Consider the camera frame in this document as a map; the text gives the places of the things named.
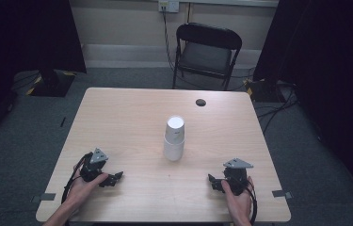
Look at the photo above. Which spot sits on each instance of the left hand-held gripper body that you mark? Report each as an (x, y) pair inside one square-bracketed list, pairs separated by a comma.
[(92, 169)]

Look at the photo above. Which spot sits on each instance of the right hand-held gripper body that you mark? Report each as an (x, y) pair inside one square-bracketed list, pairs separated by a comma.
[(236, 177)]

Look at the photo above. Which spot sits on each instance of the person's left hand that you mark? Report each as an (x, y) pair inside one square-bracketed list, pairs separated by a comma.
[(81, 192)]

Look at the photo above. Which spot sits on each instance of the person's right hand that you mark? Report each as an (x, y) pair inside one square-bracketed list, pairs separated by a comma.
[(241, 204)]

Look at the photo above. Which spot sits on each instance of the grey tape strip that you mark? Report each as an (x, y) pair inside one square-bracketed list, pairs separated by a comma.
[(281, 194), (47, 197)]

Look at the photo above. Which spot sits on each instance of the black round table grommet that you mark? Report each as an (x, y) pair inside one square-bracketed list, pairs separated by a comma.
[(200, 102)]

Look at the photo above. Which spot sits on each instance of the black folding chair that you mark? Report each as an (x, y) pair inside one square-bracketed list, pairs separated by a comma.
[(207, 53)]

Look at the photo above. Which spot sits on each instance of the black curtain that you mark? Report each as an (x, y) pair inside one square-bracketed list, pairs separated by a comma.
[(331, 62), (23, 34)]

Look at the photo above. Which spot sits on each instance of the black stand base plate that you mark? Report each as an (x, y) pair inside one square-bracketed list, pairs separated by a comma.
[(263, 91), (51, 84)]

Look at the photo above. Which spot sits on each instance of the white wall socket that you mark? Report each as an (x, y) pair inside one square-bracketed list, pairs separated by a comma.
[(168, 5)]

